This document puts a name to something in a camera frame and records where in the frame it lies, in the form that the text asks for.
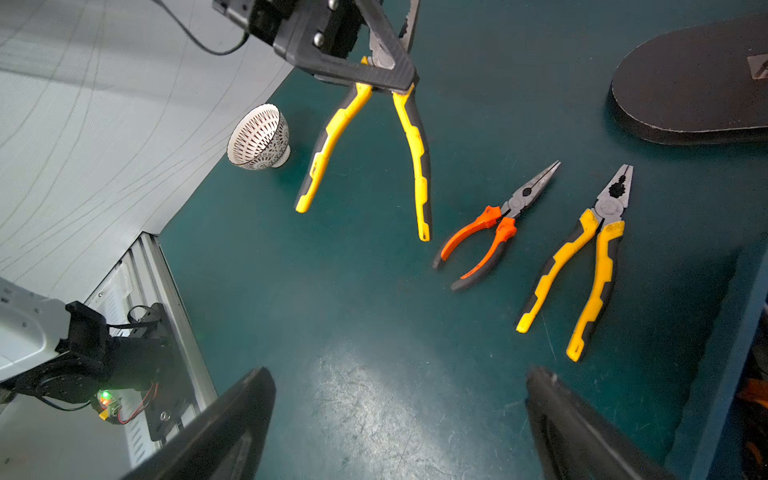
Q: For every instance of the blue storage box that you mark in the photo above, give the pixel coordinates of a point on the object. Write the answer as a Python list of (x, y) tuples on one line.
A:
[(711, 392)]

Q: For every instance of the black metal glass stand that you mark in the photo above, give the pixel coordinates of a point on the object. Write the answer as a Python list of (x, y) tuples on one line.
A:
[(702, 85)]

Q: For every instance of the white perforated bowl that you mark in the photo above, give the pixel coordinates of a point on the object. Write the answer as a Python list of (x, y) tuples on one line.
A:
[(260, 140)]

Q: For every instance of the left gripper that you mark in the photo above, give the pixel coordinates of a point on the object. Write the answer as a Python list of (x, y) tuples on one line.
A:
[(341, 42)]

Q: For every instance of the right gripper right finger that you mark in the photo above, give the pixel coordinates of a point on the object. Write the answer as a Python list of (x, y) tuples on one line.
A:
[(574, 441)]

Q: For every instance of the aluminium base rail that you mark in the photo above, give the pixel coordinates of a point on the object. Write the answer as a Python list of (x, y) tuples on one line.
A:
[(140, 299)]

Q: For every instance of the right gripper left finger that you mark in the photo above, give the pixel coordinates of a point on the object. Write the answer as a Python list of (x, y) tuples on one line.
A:
[(225, 441)]

